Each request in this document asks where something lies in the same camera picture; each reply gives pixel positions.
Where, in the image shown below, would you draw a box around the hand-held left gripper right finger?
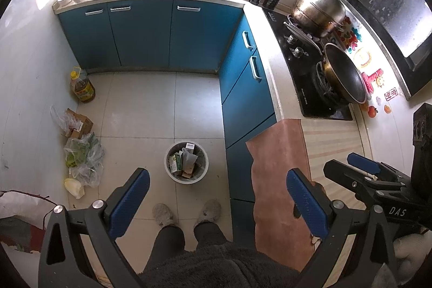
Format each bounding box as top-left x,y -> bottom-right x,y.
286,168 -> 399,288

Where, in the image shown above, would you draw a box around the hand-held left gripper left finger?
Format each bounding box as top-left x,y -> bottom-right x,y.
38,167 -> 151,288

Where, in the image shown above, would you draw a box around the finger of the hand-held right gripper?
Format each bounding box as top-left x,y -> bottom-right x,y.
323,159 -> 410,205
347,152 -> 411,186

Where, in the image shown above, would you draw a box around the white round trash bin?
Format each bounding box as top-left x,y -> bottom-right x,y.
164,142 -> 209,185

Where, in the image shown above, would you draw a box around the person's right forearm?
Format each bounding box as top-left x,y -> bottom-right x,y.
393,236 -> 422,263

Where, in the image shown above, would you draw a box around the grey left slipper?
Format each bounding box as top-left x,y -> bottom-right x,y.
153,204 -> 179,228

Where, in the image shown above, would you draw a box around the grey slipper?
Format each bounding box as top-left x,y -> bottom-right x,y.
194,199 -> 222,224
153,204 -> 179,228

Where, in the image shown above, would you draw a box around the clear plastic bag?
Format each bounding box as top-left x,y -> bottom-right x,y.
50,106 -> 80,137
69,160 -> 103,189

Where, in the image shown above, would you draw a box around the person's left leg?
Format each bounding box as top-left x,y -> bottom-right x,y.
146,225 -> 185,272

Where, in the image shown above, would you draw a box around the person's leg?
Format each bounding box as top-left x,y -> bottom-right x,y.
146,225 -> 185,272
193,221 -> 227,246

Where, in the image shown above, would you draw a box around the napa cabbage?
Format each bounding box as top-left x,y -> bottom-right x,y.
64,177 -> 85,199

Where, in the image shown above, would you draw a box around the green carton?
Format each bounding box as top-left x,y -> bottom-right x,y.
169,153 -> 183,173

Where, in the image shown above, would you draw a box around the bag of green vegetables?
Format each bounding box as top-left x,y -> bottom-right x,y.
63,132 -> 104,170

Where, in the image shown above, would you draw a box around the crumpled white paper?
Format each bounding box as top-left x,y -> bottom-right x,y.
181,148 -> 199,171

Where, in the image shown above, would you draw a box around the grey right slipper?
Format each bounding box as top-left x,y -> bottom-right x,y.
194,199 -> 222,224

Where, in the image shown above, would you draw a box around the person's right leg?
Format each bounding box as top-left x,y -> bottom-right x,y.
193,221 -> 227,246

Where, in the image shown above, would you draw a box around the dark wok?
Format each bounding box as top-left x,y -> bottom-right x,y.
312,43 -> 368,104

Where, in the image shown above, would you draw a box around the brown cardboard box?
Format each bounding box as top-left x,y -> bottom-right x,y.
65,108 -> 94,139

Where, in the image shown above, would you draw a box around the black gas stove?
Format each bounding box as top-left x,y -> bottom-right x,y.
262,7 -> 353,121

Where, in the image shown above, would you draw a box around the person's dark fleece top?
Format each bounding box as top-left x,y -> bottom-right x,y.
140,241 -> 301,288

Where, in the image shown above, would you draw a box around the red and white bag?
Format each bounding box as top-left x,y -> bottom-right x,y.
0,190 -> 56,251

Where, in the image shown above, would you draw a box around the blue stove cabinet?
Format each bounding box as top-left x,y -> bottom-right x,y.
219,15 -> 278,241

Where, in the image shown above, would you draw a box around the cooking oil bottle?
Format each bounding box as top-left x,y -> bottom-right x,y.
69,67 -> 96,104

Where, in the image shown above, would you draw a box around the steel cooking pot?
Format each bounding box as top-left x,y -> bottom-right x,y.
291,0 -> 346,38

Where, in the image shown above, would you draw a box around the blue sink cabinet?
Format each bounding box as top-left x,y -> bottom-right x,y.
56,0 -> 245,74

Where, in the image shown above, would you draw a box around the colourful wall stickers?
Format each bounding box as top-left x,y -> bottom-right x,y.
332,15 -> 400,120

